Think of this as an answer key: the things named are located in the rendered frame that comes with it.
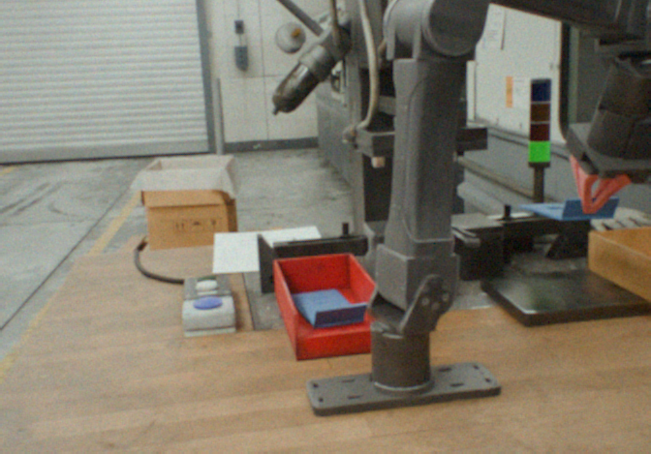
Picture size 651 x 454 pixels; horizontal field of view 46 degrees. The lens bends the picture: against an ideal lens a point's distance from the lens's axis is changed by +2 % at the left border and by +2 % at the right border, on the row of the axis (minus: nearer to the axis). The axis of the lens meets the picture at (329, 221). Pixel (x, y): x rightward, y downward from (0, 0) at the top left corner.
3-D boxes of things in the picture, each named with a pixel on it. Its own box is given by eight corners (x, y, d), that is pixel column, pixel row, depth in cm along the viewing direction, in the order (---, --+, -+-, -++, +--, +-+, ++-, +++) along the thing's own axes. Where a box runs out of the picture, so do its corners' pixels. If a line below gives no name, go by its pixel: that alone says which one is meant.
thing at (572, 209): (566, 222, 95) (567, 198, 95) (518, 207, 110) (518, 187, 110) (619, 220, 96) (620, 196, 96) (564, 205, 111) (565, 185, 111)
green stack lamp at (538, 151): (533, 162, 135) (534, 143, 134) (524, 159, 138) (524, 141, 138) (553, 160, 135) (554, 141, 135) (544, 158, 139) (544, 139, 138)
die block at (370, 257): (379, 289, 115) (378, 242, 114) (365, 271, 125) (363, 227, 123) (503, 278, 118) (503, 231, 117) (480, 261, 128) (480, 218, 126)
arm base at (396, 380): (301, 319, 81) (310, 344, 74) (478, 301, 84) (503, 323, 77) (304, 388, 83) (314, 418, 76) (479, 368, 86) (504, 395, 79)
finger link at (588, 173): (598, 189, 101) (619, 128, 95) (621, 223, 95) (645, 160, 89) (548, 191, 100) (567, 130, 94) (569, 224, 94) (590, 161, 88)
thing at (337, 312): (317, 332, 98) (316, 310, 97) (289, 297, 112) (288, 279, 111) (367, 324, 99) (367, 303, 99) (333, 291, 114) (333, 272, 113)
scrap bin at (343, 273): (296, 361, 90) (294, 314, 88) (275, 297, 114) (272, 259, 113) (393, 350, 92) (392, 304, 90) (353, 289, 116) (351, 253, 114)
